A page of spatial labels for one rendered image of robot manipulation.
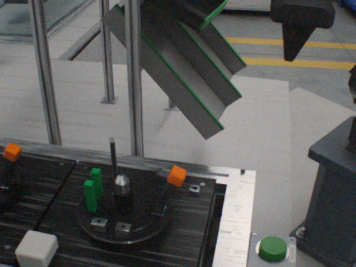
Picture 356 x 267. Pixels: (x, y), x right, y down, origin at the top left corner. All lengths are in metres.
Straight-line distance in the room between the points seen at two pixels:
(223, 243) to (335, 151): 0.21
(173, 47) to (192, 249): 0.41
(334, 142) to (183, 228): 0.26
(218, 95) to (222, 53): 0.15
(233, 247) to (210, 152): 0.38
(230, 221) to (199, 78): 0.32
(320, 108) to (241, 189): 0.53
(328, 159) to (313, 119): 0.50
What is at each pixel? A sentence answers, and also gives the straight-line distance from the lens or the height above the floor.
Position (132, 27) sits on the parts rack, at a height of 1.19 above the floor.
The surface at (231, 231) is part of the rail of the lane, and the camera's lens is 0.67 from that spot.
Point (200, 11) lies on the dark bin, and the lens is 0.77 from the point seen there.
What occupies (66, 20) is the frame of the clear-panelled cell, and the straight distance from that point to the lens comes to 1.78.
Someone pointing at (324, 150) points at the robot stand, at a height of 1.06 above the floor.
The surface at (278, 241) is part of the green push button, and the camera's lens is 0.64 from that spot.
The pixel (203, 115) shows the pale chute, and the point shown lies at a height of 1.04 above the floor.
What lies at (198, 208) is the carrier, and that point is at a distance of 0.68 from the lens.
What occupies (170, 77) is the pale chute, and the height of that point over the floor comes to 1.10.
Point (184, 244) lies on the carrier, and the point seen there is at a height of 0.97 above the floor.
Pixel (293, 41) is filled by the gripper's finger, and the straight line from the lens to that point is 0.53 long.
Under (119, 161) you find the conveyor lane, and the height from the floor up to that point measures 0.96.
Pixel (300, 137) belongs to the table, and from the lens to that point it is 1.08.
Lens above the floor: 1.43
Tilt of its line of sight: 33 degrees down
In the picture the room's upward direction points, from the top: 1 degrees clockwise
